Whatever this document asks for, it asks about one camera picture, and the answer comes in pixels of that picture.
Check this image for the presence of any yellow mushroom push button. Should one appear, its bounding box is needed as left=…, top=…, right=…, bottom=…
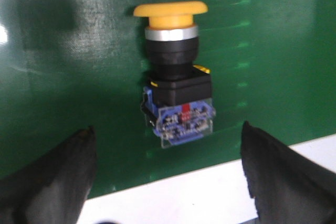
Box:
left=133, top=1, right=216, bottom=148

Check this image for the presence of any green conveyor belt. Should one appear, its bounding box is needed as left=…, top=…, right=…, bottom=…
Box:
left=1, top=0, right=335, bottom=197

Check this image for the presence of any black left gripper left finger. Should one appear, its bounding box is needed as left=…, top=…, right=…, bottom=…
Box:
left=1, top=126, right=97, bottom=223

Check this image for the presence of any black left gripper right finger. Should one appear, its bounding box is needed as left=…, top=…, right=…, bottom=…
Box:
left=240, top=121, right=335, bottom=223

